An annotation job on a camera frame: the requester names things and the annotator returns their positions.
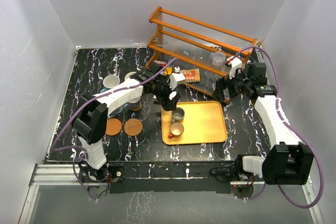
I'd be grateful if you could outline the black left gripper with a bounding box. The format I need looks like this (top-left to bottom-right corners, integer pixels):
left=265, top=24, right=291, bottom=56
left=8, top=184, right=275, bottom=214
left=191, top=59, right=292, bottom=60
left=152, top=76, right=181, bottom=111

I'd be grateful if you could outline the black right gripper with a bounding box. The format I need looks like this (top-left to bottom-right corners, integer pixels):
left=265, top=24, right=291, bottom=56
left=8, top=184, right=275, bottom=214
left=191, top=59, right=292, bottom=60
left=212, top=67, right=251, bottom=102

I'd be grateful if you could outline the small grey green cup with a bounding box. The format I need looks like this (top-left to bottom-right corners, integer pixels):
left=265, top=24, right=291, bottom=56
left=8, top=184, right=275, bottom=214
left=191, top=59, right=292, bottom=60
left=171, top=107, right=185, bottom=123

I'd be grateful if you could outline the small red orange cup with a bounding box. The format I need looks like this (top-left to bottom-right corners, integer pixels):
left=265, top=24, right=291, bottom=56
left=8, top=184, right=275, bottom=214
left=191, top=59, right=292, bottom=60
left=169, top=122, right=184, bottom=138

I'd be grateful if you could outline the grey blue speckled mug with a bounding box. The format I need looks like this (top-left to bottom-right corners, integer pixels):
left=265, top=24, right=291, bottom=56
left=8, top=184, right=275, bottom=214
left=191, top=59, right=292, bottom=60
left=128, top=98, right=142, bottom=111

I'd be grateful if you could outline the light wooden ridged coaster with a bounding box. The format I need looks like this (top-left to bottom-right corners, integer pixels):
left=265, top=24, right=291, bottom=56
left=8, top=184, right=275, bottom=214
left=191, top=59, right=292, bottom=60
left=124, top=119, right=143, bottom=136

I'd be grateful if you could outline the large blue mug front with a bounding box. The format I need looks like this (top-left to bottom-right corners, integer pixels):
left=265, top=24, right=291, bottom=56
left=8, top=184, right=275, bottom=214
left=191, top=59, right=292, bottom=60
left=124, top=71, right=136, bottom=80

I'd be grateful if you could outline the large blue mug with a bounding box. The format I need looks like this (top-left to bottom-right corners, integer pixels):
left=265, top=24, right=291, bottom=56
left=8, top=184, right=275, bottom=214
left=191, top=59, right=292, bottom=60
left=124, top=71, right=136, bottom=80
left=100, top=74, right=120, bottom=93

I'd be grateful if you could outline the blue paper coaster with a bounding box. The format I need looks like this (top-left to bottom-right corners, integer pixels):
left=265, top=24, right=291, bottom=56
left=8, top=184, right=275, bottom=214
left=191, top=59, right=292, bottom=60
left=111, top=105, right=124, bottom=115

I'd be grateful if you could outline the plain orange wooden coaster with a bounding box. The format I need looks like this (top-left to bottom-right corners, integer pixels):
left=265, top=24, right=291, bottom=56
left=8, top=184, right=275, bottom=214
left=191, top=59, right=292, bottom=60
left=106, top=118, right=122, bottom=136

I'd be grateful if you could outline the large blue mug back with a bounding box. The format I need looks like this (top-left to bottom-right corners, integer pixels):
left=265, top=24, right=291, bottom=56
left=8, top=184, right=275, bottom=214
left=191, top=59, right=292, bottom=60
left=100, top=74, right=120, bottom=93

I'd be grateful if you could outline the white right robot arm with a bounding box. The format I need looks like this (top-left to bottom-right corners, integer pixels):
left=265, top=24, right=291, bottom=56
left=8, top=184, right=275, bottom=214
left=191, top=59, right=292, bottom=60
left=212, top=59, right=313, bottom=185

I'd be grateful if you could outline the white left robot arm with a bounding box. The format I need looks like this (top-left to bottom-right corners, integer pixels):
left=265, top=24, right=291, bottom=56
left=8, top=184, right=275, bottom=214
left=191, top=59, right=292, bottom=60
left=71, top=70, right=185, bottom=182

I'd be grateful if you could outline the clear plastic cup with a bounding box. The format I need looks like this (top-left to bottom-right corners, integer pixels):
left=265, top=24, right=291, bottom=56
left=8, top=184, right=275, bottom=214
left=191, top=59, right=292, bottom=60
left=212, top=51, right=226, bottom=68

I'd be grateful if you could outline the orange snack package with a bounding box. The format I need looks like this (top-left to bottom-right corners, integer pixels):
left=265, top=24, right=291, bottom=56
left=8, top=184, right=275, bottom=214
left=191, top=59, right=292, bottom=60
left=181, top=69, right=201, bottom=83

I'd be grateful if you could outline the orange yellow small packet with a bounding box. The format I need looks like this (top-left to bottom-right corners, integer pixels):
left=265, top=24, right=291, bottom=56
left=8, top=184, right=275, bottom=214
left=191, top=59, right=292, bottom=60
left=164, top=67, right=173, bottom=75

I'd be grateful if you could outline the red white small box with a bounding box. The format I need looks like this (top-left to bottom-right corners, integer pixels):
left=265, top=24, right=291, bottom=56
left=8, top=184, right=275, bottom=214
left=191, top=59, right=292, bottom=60
left=153, top=60, right=166, bottom=67

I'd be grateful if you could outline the orange wooden shelf rack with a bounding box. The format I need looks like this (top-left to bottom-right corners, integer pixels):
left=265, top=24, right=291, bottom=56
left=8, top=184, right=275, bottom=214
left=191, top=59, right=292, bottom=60
left=146, top=6, right=257, bottom=95

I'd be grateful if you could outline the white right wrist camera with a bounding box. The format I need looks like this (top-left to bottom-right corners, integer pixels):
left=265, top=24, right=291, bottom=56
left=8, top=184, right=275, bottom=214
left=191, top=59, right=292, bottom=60
left=225, top=56, right=243, bottom=79

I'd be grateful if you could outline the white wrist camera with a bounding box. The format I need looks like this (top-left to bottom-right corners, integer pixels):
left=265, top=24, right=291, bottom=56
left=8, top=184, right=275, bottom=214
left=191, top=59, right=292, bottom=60
left=225, top=56, right=243, bottom=79
left=169, top=73, right=185, bottom=90

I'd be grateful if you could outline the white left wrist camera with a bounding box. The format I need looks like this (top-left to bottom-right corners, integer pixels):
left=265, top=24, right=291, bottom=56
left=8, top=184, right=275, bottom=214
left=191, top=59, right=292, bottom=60
left=169, top=73, right=185, bottom=90

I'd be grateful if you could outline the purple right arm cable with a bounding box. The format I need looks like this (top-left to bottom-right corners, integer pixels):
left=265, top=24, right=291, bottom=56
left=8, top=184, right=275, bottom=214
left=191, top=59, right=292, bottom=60
left=227, top=46, right=325, bottom=209

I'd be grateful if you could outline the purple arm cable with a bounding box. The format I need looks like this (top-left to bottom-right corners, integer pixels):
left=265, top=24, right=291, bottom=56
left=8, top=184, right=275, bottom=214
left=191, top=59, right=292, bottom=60
left=227, top=46, right=325, bottom=209
left=51, top=57, right=179, bottom=201

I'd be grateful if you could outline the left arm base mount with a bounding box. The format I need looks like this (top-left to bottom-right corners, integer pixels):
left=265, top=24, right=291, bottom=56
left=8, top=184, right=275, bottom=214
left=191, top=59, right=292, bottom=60
left=78, top=161, right=125, bottom=193

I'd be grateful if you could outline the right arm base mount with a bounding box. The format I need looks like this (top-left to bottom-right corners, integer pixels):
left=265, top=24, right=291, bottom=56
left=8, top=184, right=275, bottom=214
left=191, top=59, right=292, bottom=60
left=208, top=154, right=258, bottom=188

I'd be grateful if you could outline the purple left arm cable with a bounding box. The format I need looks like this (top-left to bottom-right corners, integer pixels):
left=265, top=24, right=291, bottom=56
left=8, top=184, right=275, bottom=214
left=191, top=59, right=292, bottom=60
left=51, top=57, right=179, bottom=201

